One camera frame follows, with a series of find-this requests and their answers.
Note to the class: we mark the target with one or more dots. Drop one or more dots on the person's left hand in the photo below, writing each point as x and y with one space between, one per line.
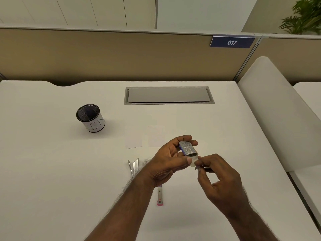
163 163

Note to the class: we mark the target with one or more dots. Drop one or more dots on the person's right hand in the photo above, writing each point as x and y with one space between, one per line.
225 188

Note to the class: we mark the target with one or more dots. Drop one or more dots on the white paper sheet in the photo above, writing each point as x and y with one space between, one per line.
133 139
156 136

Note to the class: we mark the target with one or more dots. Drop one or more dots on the white metal stapler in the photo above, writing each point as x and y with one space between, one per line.
134 168

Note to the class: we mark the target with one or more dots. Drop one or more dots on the small box of staples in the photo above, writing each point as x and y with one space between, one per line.
188 148

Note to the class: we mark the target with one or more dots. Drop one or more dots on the pink metal stapler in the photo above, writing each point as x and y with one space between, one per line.
160 198

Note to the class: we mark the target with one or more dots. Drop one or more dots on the person's left forearm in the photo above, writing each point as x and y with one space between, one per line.
123 215

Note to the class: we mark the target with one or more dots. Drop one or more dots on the black mesh pen holder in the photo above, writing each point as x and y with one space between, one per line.
94 125

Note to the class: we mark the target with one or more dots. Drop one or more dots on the white curved desk divider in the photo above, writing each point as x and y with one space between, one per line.
275 112

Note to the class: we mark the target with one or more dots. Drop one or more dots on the long beige partition panel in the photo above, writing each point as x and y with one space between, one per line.
112 55

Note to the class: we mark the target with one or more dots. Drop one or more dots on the white neighbour desk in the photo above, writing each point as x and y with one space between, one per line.
312 97

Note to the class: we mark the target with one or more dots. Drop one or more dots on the blue number sign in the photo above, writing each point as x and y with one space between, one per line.
232 42

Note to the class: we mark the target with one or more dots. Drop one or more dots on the beige side partition panel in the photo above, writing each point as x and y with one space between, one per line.
293 57

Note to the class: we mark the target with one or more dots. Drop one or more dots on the green potted plant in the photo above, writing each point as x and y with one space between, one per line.
304 17

